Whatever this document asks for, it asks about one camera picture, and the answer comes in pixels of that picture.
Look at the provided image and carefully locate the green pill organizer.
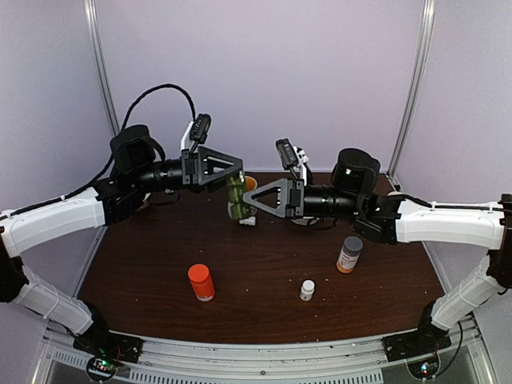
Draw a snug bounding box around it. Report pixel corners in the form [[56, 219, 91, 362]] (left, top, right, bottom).
[[226, 171, 251, 220]]

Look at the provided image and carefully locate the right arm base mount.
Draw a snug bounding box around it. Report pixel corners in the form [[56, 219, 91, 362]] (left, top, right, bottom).
[[382, 312, 452, 362]]

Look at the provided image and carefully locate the large orange pill bottle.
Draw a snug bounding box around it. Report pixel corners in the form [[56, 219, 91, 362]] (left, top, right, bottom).
[[189, 273, 215, 302]]

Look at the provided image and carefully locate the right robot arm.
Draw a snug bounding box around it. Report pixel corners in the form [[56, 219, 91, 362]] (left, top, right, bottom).
[[243, 148, 511, 354]]

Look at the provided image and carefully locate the aluminium front rail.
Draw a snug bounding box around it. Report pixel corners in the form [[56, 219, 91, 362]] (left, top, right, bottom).
[[31, 315, 497, 384]]

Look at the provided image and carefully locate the small white pill bottle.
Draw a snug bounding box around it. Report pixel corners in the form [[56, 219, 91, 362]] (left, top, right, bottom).
[[299, 279, 315, 302]]

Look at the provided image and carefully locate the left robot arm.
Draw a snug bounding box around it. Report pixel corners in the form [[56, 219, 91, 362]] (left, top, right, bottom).
[[1, 118, 243, 355]]

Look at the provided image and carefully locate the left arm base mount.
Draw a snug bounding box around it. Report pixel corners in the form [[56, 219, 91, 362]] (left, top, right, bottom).
[[70, 306, 143, 363]]

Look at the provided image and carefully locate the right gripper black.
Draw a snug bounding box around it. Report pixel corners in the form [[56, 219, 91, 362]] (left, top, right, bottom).
[[242, 177, 363, 219]]

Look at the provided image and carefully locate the orange bottle cap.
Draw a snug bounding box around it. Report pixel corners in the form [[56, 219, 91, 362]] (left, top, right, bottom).
[[187, 264, 210, 284]]

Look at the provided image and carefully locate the aluminium frame post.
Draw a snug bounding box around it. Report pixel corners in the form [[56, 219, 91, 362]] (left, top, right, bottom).
[[387, 0, 436, 180], [83, 0, 120, 136]]

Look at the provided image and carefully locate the right aluminium frame post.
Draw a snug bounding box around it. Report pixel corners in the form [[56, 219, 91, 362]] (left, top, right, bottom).
[[387, 0, 436, 180]]

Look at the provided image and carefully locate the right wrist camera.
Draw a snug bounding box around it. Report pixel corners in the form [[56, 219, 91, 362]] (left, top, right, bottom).
[[275, 138, 298, 170]]

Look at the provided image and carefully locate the left aluminium frame post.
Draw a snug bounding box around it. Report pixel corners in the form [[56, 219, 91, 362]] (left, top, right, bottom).
[[83, 0, 120, 136]]

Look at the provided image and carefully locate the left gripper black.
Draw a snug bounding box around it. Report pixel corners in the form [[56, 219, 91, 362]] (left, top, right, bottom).
[[130, 145, 244, 193]]

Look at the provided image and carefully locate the floral mug yellow inside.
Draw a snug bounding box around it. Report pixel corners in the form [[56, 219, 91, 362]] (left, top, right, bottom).
[[245, 175, 258, 217]]

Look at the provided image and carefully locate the amber bottle grey cap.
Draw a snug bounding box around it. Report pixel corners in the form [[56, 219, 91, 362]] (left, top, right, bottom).
[[336, 236, 363, 274]]

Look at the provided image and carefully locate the left black braided cable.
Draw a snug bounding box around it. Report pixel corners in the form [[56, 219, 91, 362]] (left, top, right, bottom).
[[59, 83, 201, 201]]

